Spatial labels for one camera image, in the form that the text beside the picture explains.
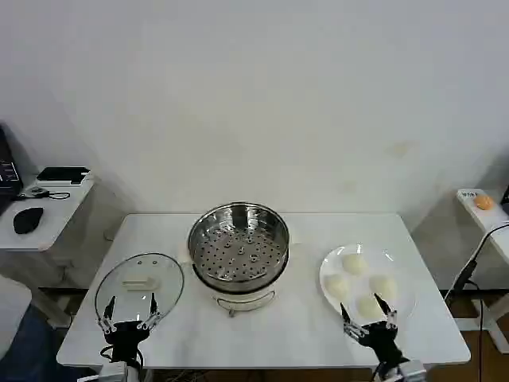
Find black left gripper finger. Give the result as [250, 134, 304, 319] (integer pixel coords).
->
[136, 293, 162, 331]
[97, 295, 117, 333]

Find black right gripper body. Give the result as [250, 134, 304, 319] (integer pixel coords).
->
[359, 321, 403, 364]

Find black flat box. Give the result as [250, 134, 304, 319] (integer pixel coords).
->
[36, 166, 91, 185]

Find steel perforated steamer basket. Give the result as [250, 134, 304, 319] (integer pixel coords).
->
[187, 201, 291, 294]

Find white electric cooker base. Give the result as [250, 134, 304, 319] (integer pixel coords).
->
[177, 237, 304, 319]

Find white desk with crossed legs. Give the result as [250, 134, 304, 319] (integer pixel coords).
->
[454, 187, 509, 353]

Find black hanging power cable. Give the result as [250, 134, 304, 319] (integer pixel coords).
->
[442, 222, 509, 343]

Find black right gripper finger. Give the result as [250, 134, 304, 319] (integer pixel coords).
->
[340, 302, 368, 339]
[373, 293, 399, 330]

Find black computer mouse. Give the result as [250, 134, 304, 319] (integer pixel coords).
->
[13, 207, 45, 235]

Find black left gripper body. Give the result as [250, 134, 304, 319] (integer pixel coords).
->
[103, 321, 154, 361]

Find white side desk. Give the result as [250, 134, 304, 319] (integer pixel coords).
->
[0, 173, 97, 331]

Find black gadget with lanyard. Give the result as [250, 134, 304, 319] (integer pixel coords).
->
[18, 185, 72, 201]

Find white steamed bun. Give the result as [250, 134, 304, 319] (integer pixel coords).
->
[369, 274, 398, 300]
[324, 274, 351, 300]
[341, 254, 368, 276]
[355, 293, 383, 319]

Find white round plate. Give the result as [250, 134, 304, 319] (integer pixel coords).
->
[319, 243, 419, 328]

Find black laptop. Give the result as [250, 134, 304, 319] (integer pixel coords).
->
[0, 123, 25, 218]

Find round glass lid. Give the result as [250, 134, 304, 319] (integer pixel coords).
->
[94, 251, 185, 322]

